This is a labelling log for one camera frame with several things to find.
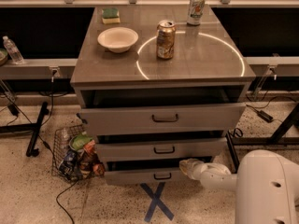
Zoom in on white bowl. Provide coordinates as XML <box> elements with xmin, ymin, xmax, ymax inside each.
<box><xmin>97</xmin><ymin>27</ymin><xmax>138</xmax><ymax>53</ymax></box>

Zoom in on green yellow sponge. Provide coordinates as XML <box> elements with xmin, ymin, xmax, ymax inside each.
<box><xmin>102</xmin><ymin>7</ymin><xmax>121</xmax><ymax>24</ymax></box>

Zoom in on grey drawer cabinet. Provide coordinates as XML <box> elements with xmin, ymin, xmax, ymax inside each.
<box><xmin>70</xmin><ymin>5</ymin><xmax>257</xmax><ymax>176</ymax></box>

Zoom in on green lidded cup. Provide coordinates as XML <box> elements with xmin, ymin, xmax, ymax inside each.
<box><xmin>69</xmin><ymin>133</ymin><xmax>93</xmax><ymax>151</ymax></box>

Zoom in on wire basket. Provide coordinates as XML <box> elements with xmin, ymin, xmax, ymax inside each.
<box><xmin>50</xmin><ymin>124</ymin><xmax>106</xmax><ymax>182</ymax></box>

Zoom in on black table leg left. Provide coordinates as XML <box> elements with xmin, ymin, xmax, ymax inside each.
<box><xmin>0</xmin><ymin>102</ymin><xmax>49</xmax><ymax>157</ymax></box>

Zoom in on grey middle drawer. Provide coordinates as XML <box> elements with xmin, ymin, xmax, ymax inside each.
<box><xmin>96</xmin><ymin>137</ymin><xmax>226</xmax><ymax>162</ymax></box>

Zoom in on white green soda can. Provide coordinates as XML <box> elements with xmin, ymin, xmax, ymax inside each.
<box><xmin>187</xmin><ymin>0</ymin><xmax>206</xmax><ymax>25</ymax></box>

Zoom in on grey bottom drawer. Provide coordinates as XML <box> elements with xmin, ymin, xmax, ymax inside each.
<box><xmin>103</xmin><ymin>156</ymin><xmax>216</xmax><ymax>186</ymax></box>

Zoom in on black power adapter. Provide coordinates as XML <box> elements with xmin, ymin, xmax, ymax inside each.
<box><xmin>257</xmin><ymin>110</ymin><xmax>273</xmax><ymax>123</ymax></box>

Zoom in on brown soda can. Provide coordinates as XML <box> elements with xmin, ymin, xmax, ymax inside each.
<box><xmin>156</xmin><ymin>20</ymin><xmax>176</xmax><ymax>59</ymax></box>

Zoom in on dish at left edge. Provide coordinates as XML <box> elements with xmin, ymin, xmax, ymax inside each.
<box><xmin>0</xmin><ymin>49</ymin><xmax>8</xmax><ymax>66</ymax></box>

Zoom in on orange snack package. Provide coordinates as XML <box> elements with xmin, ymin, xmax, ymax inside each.
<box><xmin>83</xmin><ymin>140</ymin><xmax>95</xmax><ymax>155</ymax></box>

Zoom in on grey drawer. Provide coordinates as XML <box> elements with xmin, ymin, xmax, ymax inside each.
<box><xmin>79</xmin><ymin>103</ymin><xmax>245</xmax><ymax>136</ymax></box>
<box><xmin>103</xmin><ymin>156</ymin><xmax>216</xmax><ymax>186</ymax></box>
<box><xmin>96</xmin><ymin>137</ymin><xmax>226</xmax><ymax>162</ymax></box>

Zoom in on grey top drawer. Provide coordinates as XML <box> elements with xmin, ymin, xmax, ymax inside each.
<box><xmin>79</xmin><ymin>103</ymin><xmax>245</xmax><ymax>136</ymax></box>

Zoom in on black table leg right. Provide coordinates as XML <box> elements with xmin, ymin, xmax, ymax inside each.
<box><xmin>226</xmin><ymin>104</ymin><xmax>299</xmax><ymax>170</ymax></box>

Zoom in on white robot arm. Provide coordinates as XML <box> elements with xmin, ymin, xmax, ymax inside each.
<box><xmin>179</xmin><ymin>150</ymin><xmax>299</xmax><ymax>224</ymax></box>

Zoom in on blue tape cross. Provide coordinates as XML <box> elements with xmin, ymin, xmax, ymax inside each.
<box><xmin>140</xmin><ymin>182</ymin><xmax>174</xmax><ymax>223</ymax></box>

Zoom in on clear plastic water bottle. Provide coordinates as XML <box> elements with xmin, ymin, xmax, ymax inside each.
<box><xmin>3</xmin><ymin>36</ymin><xmax>24</xmax><ymax>64</ymax></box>

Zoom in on black table leg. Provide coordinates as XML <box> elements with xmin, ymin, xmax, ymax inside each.
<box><xmin>226</xmin><ymin>104</ymin><xmax>299</xmax><ymax>170</ymax></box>
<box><xmin>0</xmin><ymin>102</ymin><xmax>49</xmax><ymax>157</ymax></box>

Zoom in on black floor cable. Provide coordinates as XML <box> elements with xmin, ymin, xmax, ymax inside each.
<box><xmin>0</xmin><ymin>75</ymin><xmax>78</xmax><ymax>224</ymax></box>

